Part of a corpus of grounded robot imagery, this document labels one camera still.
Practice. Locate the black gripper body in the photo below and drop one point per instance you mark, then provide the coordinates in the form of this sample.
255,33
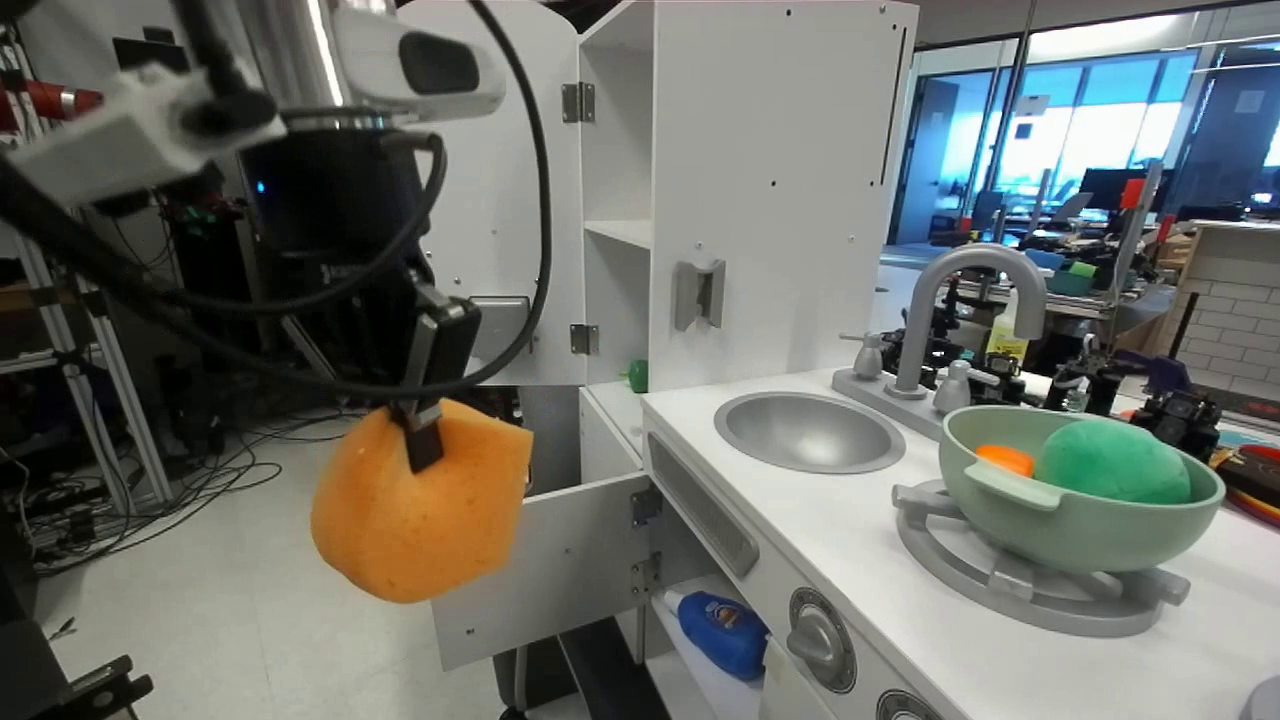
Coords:
347,224

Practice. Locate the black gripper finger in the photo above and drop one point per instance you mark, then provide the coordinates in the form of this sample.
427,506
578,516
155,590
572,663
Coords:
427,433

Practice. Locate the small white cabinet door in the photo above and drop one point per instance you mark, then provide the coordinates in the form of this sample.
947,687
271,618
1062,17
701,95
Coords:
561,573

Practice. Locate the red robot arm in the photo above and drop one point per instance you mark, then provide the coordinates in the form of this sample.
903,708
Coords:
54,104

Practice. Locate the tall white cabinet door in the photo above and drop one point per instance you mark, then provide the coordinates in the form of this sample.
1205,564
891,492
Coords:
494,201

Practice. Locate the narrow white cabinet door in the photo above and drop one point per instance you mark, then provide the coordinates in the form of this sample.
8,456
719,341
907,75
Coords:
604,433

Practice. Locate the small green object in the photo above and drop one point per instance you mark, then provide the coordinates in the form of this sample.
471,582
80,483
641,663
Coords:
636,376

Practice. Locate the metal shelf rack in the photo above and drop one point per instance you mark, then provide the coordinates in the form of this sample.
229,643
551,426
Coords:
114,386

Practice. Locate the grey round sink basin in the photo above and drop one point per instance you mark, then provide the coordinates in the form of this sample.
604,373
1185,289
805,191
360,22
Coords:
811,433

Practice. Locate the white toy kitchen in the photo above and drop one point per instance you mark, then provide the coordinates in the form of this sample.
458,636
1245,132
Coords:
773,163

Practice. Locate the grey round knob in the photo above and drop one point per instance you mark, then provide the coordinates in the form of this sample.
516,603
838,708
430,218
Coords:
820,643
907,704

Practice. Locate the grey faucet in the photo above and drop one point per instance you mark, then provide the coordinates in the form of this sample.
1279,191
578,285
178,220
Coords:
965,272

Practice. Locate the small orange ball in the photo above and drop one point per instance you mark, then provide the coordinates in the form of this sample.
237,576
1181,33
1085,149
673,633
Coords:
1007,461

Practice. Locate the yellow soap bottle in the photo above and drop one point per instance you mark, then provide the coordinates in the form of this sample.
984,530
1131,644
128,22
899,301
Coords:
1007,346

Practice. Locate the grey stove burner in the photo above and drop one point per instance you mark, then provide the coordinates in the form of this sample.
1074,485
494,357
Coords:
1015,594
1266,703

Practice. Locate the mint green bowl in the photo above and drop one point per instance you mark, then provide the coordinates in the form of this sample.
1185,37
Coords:
1064,527

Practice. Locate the black device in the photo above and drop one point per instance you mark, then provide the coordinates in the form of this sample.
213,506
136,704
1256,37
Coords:
1181,422

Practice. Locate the white brick pattern panel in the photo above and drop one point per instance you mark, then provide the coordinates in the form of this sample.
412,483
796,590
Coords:
1241,306

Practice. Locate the red and black tool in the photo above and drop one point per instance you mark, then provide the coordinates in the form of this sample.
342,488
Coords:
1255,483

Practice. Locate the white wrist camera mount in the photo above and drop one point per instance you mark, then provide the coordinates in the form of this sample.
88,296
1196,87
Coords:
122,141

